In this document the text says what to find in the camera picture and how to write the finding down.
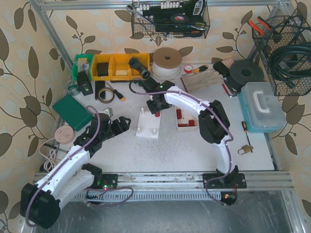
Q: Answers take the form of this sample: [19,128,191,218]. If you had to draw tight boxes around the white peg base plate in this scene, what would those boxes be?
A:
[136,107,161,139]

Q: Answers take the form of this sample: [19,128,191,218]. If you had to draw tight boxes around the white spring tray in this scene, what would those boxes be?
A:
[175,108,199,133]

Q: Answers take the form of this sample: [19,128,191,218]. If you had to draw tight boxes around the brown tape roll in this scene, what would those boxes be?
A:
[97,87,115,104]

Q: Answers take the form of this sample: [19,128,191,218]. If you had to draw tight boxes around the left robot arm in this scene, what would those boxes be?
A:
[20,113,131,229]

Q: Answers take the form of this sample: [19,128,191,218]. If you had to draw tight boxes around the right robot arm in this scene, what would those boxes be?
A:
[141,77,239,175]

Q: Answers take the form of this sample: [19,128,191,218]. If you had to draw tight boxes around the orange black screwdriver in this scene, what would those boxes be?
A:
[106,83,125,101]

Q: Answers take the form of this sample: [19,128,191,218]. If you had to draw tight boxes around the black ribbed block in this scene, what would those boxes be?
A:
[95,81,105,100]

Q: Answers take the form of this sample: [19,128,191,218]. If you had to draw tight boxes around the green plastic case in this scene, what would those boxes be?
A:
[52,94,93,131]

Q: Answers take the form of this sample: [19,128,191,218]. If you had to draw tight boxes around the round beige power socket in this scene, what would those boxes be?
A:
[54,125,75,144]

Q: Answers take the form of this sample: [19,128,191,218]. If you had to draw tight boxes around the red white tape roll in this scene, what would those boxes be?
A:
[184,65,192,73]

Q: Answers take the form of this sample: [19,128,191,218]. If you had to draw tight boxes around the yellow bin with pipe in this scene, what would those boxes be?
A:
[128,53,151,80]

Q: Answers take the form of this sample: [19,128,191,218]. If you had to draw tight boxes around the grey pipe fitting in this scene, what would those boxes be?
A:
[128,58,151,79]

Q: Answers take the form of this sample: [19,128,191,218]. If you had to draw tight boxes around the black green meter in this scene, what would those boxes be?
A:
[77,71,93,96]

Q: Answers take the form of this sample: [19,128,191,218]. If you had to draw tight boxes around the yellow bin with card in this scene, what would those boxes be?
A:
[109,53,132,81]

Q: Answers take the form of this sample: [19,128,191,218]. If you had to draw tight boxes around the white work glove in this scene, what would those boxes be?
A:
[181,68,224,93]

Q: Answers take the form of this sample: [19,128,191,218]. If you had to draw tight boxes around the clear glass jar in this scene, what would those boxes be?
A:
[67,80,80,96]

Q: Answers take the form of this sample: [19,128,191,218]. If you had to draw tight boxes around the yellow bin with black box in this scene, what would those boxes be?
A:
[90,54,112,81]

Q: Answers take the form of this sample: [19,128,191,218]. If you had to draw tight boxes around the green storage bin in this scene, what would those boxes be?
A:
[71,54,94,80]

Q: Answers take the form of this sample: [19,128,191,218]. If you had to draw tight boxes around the black brush block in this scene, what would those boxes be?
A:
[213,57,235,77]

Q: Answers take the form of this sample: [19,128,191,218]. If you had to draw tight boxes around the small yellow black screwdriver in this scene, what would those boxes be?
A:
[242,121,253,152]

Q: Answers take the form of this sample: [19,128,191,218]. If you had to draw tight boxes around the black foam disc spool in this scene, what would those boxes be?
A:
[227,60,264,91]

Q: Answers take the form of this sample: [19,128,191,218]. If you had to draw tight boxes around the black tape roll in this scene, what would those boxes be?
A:
[170,14,189,25]

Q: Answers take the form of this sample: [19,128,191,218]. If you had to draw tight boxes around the silver wrench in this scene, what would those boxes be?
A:
[126,5,154,25]

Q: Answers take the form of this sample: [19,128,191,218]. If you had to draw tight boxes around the brass padlock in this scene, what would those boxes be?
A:
[238,145,253,155]

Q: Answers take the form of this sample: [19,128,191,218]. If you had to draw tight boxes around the teal clear toolbox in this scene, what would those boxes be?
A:
[238,82,286,133]

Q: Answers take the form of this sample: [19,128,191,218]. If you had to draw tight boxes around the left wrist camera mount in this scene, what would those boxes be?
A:
[100,107,113,117]

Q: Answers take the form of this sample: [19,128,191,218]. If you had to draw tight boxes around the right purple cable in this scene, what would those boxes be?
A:
[128,78,234,207]

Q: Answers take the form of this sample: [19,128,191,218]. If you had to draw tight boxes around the purple cable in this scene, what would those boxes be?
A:
[128,78,234,207]
[25,105,134,228]

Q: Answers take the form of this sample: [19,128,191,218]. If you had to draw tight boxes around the white cable spool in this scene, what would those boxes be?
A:
[152,47,182,81]

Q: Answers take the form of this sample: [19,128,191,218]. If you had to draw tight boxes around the red handled tool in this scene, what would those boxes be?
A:
[222,81,239,98]

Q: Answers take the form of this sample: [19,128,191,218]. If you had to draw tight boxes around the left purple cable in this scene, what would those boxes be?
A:
[25,105,134,228]

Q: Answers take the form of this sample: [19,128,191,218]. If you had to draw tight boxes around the centre wire basket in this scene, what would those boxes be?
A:
[130,0,210,41]

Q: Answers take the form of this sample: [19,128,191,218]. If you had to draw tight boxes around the wire basket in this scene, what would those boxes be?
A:
[252,15,311,96]
[130,0,210,41]

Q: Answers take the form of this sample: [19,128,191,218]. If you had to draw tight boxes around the orange handled pliers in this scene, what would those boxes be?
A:
[247,16,272,36]

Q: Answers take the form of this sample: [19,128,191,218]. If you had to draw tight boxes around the black coiled hose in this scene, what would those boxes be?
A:
[269,15,311,85]

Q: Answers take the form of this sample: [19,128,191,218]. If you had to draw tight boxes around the aluminium front rail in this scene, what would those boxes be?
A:
[31,171,295,195]

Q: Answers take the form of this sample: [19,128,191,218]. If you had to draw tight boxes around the right wire basket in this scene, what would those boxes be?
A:
[252,15,311,96]

